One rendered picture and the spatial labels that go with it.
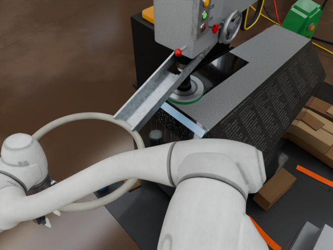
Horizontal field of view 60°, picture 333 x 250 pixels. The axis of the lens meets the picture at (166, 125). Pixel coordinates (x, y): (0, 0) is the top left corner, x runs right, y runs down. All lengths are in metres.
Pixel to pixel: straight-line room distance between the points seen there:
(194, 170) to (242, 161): 0.09
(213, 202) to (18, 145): 0.55
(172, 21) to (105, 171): 0.75
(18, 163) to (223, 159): 0.55
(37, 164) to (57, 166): 1.57
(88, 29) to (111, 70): 0.92
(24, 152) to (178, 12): 0.75
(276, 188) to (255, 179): 1.61
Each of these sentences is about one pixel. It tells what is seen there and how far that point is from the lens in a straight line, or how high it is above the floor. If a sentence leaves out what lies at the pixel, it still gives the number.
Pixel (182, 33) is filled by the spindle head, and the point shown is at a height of 1.27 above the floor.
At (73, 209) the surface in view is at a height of 1.00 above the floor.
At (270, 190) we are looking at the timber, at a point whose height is 0.13.
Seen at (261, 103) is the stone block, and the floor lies 0.81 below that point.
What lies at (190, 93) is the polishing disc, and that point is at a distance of 1.50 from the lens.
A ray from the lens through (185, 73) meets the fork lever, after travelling 1.37.
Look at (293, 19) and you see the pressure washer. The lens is 3.35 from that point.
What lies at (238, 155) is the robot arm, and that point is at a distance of 0.55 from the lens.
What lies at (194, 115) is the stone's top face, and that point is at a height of 0.87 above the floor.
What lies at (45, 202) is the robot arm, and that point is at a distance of 0.72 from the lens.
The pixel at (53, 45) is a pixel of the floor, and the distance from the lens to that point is 3.73.
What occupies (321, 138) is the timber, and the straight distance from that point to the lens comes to 2.50.
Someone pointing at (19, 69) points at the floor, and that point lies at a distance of 3.49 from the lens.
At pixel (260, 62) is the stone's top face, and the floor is 0.87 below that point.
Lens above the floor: 1.91
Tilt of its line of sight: 49 degrees down
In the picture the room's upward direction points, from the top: straight up
